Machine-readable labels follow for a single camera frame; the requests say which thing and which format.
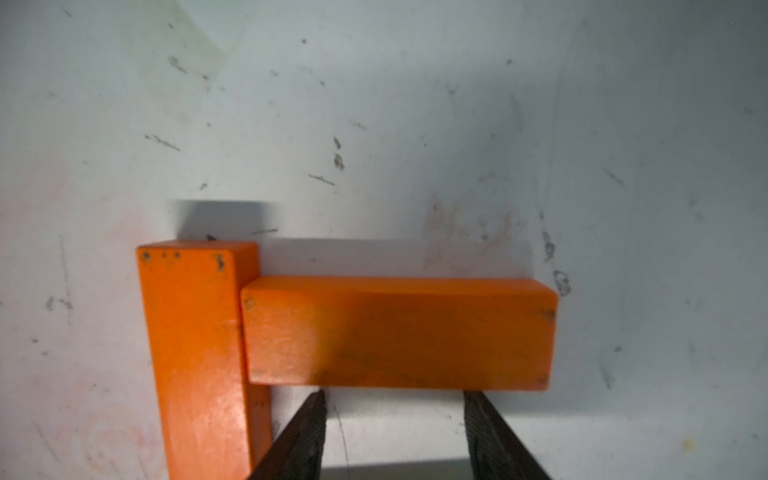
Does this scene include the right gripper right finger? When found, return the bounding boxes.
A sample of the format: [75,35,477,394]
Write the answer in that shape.
[463,391,551,480]

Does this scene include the orange block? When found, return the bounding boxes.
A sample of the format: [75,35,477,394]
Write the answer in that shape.
[136,240,272,479]
[241,276,558,391]

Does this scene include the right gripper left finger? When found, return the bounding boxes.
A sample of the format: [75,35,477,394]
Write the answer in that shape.
[248,390,327,480]

